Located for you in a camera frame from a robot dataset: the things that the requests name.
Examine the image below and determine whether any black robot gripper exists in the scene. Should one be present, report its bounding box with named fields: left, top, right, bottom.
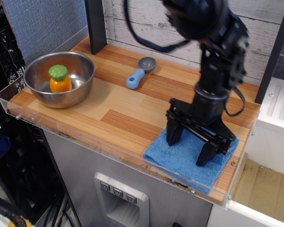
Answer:
left=166, top=85, right=236, bottom=166

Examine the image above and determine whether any blue microfiber cloth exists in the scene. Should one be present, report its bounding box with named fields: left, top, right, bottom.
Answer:
left=143, top=129, right=240, bottom=195

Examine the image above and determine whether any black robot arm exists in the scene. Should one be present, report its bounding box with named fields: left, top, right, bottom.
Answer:
left=163, top=0, right=249, bottom=166

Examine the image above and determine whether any blue grey measuring scoop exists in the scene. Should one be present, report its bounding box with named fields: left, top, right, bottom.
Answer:
left=126, top=57, right=157, bottom=89

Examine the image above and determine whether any white toy sink unit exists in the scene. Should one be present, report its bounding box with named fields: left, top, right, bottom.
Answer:
left=208, top=78, right=284, bottom=227

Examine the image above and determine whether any grey dispenser button panel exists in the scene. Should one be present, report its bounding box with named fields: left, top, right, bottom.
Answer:
left=94, top=172, right=150, bottom=227

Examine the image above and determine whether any silver toy fridge cabinet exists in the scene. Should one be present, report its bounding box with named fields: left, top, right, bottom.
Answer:
left=45, top=131, right=212, bottom=227

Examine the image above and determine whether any stainless steel bowl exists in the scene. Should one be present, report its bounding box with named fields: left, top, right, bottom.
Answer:
left=24, top=52, right=95, bottom=109

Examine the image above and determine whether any orange toy carrot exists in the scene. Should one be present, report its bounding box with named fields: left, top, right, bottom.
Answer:
left=48, top=65, right=72, bottom=93

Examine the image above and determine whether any clear acrylic edge guard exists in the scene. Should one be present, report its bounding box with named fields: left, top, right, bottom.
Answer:
left=0, top=81, right=257, bottom=211

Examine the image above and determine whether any blue fabric panel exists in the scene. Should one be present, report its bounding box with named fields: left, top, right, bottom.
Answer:
left=1, top=0, right=89, bottom=65

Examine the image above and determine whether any yellow object bottom left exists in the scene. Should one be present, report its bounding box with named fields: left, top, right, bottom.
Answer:
left=8, top=216, right=33, bottom=227

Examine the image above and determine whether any black plastic crate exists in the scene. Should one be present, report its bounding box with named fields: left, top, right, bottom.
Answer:
left=0, top=26, right=26, bottom=85

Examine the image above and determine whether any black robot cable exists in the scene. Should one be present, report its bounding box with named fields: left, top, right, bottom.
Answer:
left=124, top=0, right=247, bottom=118

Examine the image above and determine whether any black vertical post right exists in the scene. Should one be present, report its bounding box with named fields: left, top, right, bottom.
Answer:
left=254, top=16, right=284, bottom=104

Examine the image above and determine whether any black vertical post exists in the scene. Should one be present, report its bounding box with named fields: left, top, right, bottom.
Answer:
left=254, top=16, right=284, bottom=104
left=84, top=0, right=107, bottom=54

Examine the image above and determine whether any black vertical post left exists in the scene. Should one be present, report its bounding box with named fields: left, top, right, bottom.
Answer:
left=84, top=0, right=107, bottom=54

